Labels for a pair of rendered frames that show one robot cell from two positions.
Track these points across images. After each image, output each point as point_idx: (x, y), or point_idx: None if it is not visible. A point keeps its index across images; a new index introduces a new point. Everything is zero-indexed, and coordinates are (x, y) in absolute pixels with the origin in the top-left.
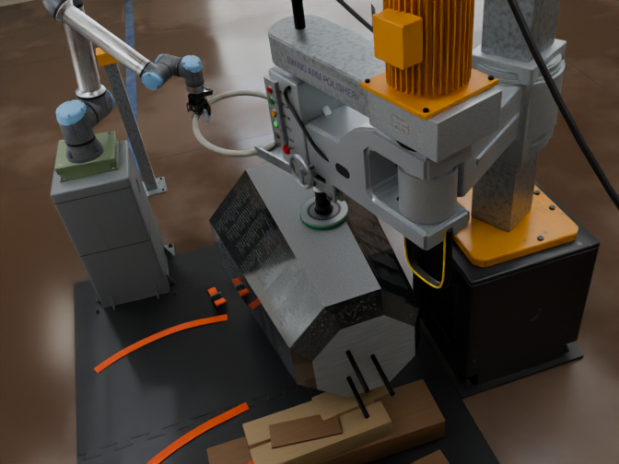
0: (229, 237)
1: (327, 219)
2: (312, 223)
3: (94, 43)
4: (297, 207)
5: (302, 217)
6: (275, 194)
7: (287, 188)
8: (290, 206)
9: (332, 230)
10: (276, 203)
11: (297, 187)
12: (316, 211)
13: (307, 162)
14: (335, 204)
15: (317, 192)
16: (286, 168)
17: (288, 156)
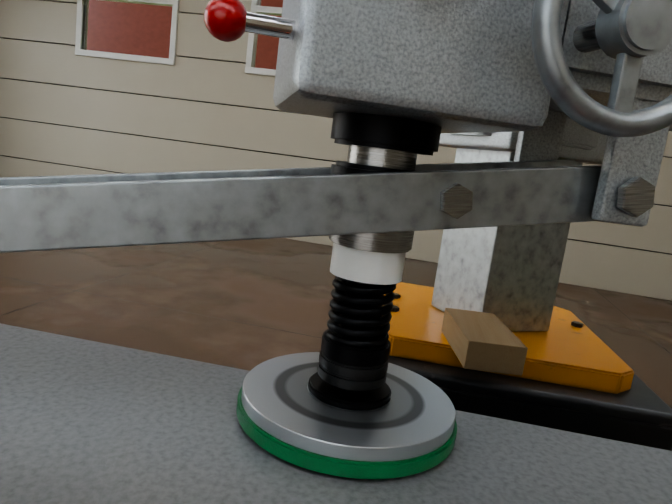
0: None
1: (422, 407)
2: (419, 440)
3: None
4: (214, 448)
5: (352, 445)
6: (9, 458)
7: (36, 415)
8: (176, 461)
9: (460, 443)
10: (77, 483)
11: (77, 397)
12: (352, 400)
13: (564, 19)
14: None
15: (382, 290)
16: (190, 212)
17: (384, 34)
